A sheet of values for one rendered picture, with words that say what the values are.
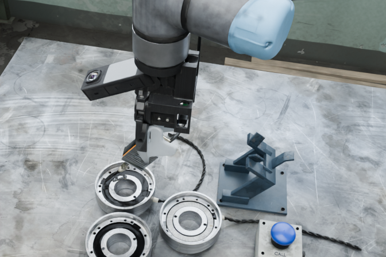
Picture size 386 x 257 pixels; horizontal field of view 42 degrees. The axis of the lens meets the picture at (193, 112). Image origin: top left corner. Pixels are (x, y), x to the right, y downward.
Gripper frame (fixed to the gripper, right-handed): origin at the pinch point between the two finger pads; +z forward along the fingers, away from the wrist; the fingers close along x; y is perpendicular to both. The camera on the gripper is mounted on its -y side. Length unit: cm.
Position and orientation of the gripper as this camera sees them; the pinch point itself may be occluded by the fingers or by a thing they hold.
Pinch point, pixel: (144, 148)
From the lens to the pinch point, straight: 82.0
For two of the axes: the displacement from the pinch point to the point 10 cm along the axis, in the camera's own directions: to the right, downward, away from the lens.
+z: -0.7, 7.1, 7.0
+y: 9.9, 1.3, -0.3
